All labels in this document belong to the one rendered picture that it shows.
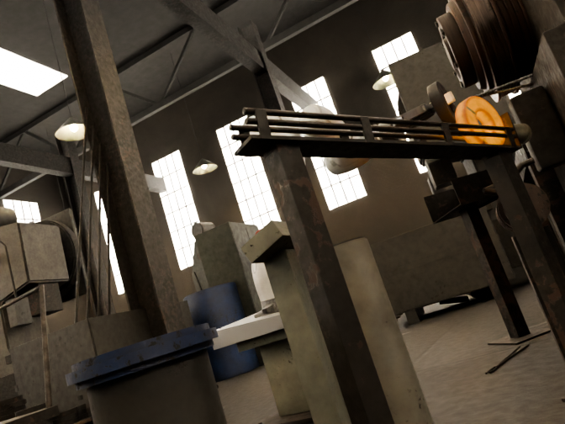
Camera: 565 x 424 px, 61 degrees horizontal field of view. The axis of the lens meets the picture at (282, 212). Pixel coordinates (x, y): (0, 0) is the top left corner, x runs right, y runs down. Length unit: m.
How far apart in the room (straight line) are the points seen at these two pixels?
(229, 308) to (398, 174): 8.03
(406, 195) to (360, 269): 10.88
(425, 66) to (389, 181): 7.62
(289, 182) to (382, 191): 11.33
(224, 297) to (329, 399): 3.69
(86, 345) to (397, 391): 3.01
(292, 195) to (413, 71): 3.95
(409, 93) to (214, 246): 2.48
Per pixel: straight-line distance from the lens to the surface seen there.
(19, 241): 6.37
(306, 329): 1.20
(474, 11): 1.79
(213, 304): 4.82
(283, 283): 1.21
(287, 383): 2.02
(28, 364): 4.43
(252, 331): 1.93
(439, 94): 1.46
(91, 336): 3.88
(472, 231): 2.28
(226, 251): 5.07
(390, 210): 12.08
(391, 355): 1.20
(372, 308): 1.19
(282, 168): 0.86
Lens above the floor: 0.39
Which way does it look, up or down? 12 degrees up
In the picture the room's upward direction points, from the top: 18 degrees counter-clockwise
